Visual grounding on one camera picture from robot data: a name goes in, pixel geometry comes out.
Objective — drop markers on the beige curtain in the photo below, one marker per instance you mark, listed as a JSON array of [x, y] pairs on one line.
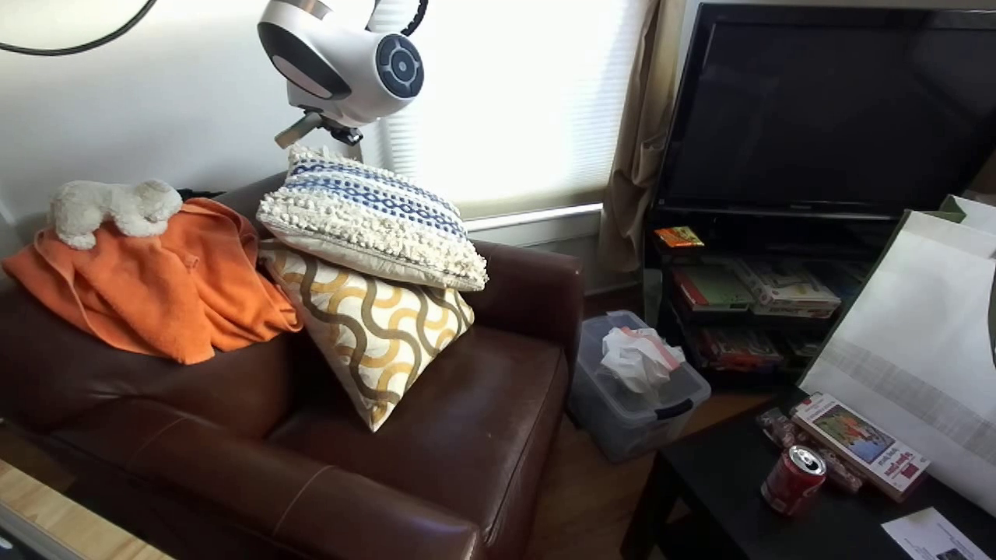
[[648, 156]]

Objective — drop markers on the white window blind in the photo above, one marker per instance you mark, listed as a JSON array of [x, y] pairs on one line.
[[516, 96]]

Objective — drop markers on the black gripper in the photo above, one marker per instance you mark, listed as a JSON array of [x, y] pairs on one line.
[[341, 131]]

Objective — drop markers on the large white paper bag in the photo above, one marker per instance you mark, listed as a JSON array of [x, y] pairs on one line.
[[922, 352]]

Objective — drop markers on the black tv stand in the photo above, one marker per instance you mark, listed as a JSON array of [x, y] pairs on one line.
[[672, 314]]

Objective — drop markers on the white red game box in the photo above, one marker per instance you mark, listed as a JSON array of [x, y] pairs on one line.
[[861, 439]]

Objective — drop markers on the yellow wave pattern pillow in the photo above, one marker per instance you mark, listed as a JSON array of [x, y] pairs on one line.
[[375, 331]]

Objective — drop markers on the stack of board games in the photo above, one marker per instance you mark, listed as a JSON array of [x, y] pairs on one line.
[[757, 288]]

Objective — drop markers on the clear plastic storage bin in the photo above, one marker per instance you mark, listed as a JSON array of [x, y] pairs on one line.
[[624, 405]]

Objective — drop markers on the brown leather armchair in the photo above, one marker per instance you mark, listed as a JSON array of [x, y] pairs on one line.
[[447, 457]]

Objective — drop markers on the white paper sheet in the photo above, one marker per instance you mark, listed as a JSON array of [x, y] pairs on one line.
[[927, 538]]

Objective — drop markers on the orange blanket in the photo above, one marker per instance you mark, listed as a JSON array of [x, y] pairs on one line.
[[166, 290]]

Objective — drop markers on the red soda can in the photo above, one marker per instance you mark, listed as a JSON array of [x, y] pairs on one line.
[[793, 479]]

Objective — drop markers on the blue white knitted pillow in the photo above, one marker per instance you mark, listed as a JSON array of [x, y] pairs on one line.
[[375, 221]]

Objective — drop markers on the white plush toy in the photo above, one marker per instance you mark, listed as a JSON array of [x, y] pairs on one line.
[[112, 206]]

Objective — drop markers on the black flat screen television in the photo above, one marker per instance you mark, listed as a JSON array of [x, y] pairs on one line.
[[828, 114]]

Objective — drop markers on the black side table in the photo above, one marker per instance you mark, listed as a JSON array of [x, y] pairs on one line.
[[749, 519]]

